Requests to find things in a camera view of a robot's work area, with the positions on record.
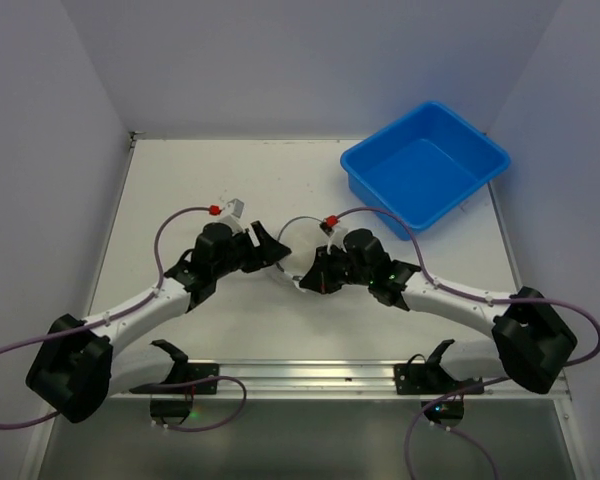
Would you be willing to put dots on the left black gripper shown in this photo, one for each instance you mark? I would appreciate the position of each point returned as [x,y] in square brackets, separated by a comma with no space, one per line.
[253,247]

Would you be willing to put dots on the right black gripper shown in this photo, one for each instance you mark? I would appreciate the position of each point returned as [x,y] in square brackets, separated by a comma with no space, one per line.
[331,270]

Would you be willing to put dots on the white mesh laundry bag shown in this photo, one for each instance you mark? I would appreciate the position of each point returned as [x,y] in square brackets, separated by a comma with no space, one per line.
[302,234]

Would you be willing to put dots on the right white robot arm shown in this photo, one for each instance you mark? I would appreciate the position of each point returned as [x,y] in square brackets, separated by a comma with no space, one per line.
[524,338]

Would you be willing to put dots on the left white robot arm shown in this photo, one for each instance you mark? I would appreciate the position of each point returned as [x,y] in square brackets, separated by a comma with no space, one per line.
[84,361]

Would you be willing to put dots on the blue plastic tub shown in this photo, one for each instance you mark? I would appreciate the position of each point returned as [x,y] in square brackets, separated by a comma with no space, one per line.
[422,166]

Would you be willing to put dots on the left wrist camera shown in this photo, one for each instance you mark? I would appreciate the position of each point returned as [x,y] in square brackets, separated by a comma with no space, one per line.
[231,215]

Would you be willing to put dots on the aluminium mounting rail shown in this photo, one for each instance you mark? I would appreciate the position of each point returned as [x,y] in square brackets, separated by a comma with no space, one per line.
[309,378]

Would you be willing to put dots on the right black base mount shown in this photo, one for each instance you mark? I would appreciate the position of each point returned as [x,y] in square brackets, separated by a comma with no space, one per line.
[421,375]

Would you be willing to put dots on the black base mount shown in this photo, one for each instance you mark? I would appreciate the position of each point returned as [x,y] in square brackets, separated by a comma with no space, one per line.
[421,375]
[177,411]

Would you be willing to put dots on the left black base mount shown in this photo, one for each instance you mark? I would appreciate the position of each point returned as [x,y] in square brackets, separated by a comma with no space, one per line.
[177,411]

